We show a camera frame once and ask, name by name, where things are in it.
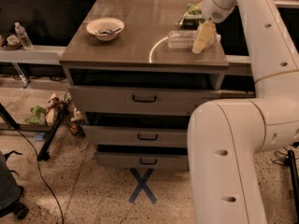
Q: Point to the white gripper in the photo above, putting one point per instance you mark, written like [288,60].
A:
[212,11]

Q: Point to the clear plastic water bottle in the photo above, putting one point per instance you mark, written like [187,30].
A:
[184,39]

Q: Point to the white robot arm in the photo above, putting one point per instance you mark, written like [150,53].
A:
[223,135]

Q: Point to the white paper bowl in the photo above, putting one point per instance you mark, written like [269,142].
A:
[104,24]

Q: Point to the dark utensil in bowl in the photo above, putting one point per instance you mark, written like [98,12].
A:
[108,31]

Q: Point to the small upright water bottle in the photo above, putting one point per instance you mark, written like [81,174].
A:
[23,36]

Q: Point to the green chip bag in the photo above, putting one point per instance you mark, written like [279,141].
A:
[192,17]

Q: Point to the grey drawer cabinet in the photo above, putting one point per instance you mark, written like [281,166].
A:
[140,58]

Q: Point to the top grey drawer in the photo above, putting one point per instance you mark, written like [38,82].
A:
[143,101]

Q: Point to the grey drawer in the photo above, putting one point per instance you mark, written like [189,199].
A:
[139,137]
[130,160]
[143,101]

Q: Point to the bottom grey drawer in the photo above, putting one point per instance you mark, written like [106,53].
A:
[130,160]

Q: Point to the middle grey drawer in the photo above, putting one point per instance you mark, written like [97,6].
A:
[139,137]

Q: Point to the black stand right edge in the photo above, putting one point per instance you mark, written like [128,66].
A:
[295,183]

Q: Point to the blue tape cross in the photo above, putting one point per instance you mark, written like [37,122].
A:
[142,185]

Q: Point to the brown basket with items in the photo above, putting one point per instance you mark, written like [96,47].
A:
[9,42]

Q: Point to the black tripod leg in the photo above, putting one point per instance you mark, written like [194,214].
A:
[43,154]

